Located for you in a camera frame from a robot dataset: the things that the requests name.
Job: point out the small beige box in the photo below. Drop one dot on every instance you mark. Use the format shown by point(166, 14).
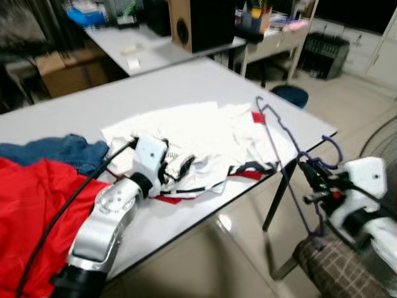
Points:
point(131, 49)

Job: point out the white cupboard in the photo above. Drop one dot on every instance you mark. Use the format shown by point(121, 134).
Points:
point(378, 56)

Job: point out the wooden speaker black front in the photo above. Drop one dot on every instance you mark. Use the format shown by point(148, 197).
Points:
point(211, 25)

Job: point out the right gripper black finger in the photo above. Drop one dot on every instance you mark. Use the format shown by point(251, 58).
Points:
point(309, 165)
point(317, 198)

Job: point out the black plastic crate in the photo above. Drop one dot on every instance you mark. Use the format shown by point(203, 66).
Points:
point(322, 56)

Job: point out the blue jeans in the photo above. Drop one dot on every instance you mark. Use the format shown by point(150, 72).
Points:
point(56, 149)

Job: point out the purple plastic hanger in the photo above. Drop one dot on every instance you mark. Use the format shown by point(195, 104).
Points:
point(333, 141)

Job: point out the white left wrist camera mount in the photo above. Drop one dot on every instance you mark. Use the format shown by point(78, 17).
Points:
point(149, 152)

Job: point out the round dark blue stool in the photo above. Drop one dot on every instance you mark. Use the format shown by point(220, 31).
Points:
point(291, 96)

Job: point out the brown checked chair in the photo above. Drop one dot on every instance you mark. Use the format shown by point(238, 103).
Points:
point(335, 270)

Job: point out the white paper note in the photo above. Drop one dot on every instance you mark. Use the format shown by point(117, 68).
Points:
point(133, 63)

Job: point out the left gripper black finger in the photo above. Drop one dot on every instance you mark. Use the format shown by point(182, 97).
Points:
point(180, 177)
point(185, 160)

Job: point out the white shirt red black trim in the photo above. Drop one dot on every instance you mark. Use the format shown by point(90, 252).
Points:
point(205, 130)

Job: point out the blue plastic tray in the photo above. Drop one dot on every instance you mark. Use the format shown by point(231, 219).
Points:
point(87, 15)

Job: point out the white cluttered desk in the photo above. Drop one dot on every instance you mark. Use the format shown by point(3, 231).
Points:
point(279, 42)

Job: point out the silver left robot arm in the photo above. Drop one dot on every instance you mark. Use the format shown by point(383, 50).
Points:
point(111, 211)

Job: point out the long white work table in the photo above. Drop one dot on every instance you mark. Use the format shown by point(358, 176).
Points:
point(155, 53)

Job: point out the brown cardboard box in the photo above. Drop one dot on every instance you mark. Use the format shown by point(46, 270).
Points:
point(68, 74)

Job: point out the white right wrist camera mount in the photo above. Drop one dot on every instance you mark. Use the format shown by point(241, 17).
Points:
point(366, 177)

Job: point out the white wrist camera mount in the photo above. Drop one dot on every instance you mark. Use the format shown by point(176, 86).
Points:
point(149, 152)
point(366, 177)

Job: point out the white table black legs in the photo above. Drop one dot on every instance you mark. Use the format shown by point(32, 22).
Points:
point(186, 87)

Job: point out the pink flat item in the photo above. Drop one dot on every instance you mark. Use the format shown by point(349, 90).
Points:
point(296, 25)

